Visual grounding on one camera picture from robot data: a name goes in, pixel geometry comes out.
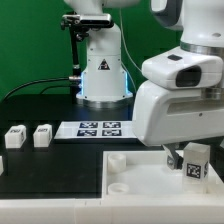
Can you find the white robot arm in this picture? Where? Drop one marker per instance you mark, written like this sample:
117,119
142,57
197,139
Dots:
103,80

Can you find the white obstacle fence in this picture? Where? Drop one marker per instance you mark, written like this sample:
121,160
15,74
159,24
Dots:
205,208

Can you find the white square tabletop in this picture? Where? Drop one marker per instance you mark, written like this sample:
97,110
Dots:
140,173

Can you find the white part left edge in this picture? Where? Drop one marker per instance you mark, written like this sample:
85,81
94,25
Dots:
1,166

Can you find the white tag sheet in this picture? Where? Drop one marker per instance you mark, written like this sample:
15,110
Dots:
94,130

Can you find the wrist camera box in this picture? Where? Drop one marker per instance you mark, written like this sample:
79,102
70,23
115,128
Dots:
177,69

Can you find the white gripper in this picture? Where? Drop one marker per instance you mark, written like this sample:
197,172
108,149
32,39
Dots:
162,116

